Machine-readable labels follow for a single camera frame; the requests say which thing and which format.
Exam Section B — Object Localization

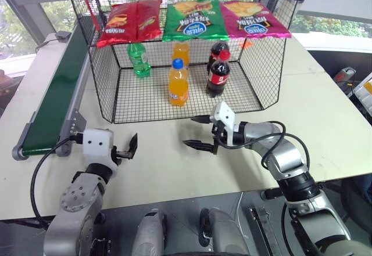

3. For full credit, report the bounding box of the clear tumbler black lid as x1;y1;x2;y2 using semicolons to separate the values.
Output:
274;0;307;28

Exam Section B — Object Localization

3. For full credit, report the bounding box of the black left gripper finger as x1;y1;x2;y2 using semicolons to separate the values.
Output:
127;132;139;160

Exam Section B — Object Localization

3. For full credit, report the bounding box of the green chips bag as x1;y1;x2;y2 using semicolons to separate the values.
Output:
162;0;230;42

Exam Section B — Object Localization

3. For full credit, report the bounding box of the green soda bottle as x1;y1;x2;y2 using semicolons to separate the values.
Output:
127;42;152;80

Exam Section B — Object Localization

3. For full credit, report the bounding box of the green conveyor belt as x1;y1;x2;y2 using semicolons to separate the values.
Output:
12;16;103;162

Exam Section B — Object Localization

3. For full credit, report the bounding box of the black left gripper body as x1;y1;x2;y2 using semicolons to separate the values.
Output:
111;146;131;165

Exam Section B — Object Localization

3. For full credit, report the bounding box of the grey adapter cable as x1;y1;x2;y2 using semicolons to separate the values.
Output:
34;37;59;54

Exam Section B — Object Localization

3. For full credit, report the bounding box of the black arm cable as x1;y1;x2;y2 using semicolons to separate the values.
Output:
31;133;85;230
216;121;309;170

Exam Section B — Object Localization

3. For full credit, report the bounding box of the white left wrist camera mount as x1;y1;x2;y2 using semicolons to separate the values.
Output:
82;128;120;178

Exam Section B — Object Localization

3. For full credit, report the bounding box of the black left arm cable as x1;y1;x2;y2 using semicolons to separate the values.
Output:
31;133;85;230

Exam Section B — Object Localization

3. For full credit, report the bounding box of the black wire rack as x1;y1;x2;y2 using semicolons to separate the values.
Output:
63;0;306;124

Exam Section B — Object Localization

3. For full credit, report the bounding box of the orange soda bottle blue cap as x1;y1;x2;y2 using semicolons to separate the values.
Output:
168;58;190;108

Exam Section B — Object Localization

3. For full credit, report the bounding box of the yellow white box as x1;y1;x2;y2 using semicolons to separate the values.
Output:
352;74;372;112

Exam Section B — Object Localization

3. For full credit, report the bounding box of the red strip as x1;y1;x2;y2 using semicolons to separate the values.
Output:
78;0;102;33

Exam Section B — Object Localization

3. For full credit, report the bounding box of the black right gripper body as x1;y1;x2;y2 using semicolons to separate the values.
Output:
211;120;228;156

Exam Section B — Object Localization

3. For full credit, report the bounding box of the cola bottle red cap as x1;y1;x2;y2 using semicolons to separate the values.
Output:
205;50;231;98

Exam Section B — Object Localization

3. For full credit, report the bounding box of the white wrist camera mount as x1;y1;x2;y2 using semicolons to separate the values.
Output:
82;128;120;178
209;101;241;147

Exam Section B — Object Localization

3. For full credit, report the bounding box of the red chips bag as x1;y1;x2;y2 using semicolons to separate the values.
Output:
96;0;163;49

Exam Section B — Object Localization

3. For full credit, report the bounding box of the dark rounded robot leg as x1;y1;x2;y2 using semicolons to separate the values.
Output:
135;208;169;256
199;207;251;256

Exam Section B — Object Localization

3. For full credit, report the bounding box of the black metal bracket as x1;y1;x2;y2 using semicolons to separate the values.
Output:
248;205;280;256

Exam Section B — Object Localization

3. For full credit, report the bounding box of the white cable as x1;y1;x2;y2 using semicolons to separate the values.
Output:
236;192;244;225

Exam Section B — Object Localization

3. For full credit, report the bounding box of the pink chips bag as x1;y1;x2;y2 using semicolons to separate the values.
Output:
221;1;292;39

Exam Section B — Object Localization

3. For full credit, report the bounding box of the red black tool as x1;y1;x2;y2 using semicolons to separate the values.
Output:
333;67;357;89

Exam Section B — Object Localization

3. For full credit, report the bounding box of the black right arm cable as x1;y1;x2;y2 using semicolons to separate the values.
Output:
216;121;309;170

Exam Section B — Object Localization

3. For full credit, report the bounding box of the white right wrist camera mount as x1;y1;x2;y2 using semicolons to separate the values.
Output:
209;101;241;147

